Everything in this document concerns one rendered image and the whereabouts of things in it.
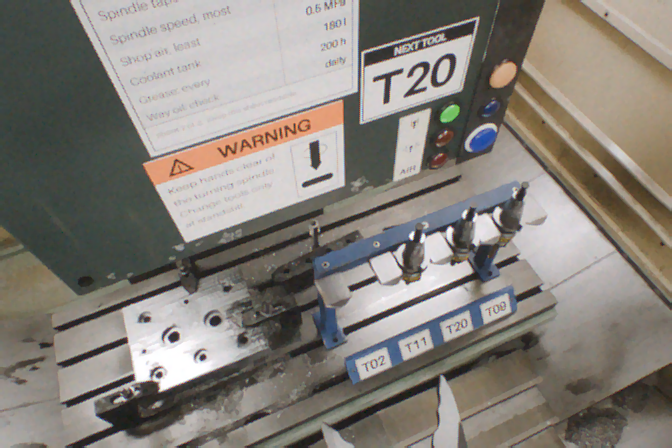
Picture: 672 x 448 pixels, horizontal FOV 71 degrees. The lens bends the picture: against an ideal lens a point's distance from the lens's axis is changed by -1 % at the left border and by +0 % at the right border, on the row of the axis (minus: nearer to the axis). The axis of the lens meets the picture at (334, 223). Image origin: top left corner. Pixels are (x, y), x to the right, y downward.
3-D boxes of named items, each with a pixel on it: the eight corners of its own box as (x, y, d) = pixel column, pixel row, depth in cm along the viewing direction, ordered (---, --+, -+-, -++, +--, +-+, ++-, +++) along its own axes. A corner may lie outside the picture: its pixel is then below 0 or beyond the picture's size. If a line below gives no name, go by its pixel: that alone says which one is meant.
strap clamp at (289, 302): (302, 322, 118) (297, 297, 106) (252, 343, 115) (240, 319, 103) (298, 311, 120) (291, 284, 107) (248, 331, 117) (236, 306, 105)
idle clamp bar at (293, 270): (366, 254, 128) (367, 241, 123) (280, 296, 122) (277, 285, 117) (357, 240, 131) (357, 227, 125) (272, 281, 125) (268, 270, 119)
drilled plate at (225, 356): (271, 353, 110) (268, 346, 106) (148, 406, 104) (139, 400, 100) (242, 273, 122) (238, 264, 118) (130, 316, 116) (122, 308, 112)
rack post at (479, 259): (500, 275, 124) (537, 209, 99) (483, 283, 123) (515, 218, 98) (479, 245, 129) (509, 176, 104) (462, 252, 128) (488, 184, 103)
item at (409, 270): (422, 246, 94) (423, 239, 92) (432, 272, 91) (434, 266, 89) (392, 252, 94) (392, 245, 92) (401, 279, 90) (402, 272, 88)
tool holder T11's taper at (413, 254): (420, 243, 92) (425, 224, 86) (428, 263, 89) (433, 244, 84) (398, 248, 91) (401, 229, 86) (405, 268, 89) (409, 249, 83)
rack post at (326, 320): (347, 341, 115) (346, 287, 90) (327, 350, 114) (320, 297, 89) (331, 307, 120) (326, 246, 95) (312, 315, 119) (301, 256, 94)
